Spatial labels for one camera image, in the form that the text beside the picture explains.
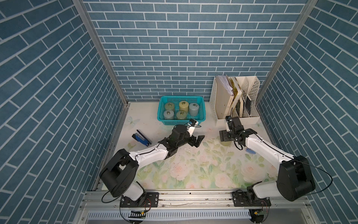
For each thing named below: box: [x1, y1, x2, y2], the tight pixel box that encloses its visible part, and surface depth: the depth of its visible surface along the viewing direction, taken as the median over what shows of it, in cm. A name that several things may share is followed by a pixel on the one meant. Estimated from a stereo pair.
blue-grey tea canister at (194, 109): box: [188, 102, 200, 117], surface depth 110 cm
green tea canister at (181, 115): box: [175, 110, 187, 120], surface depth 104 cm
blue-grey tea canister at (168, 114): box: [163, 109, 175, 120], surface depth 104 cm
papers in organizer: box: [216, 74, 235, 97], surface depth 93 cm
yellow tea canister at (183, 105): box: [179, 100, 189, 113], surface depth 110 cm
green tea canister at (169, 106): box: [165, 102, 175, 112], surface depth 109 cm
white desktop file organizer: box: [209, 75, 261, 126], surface depth 104 cm
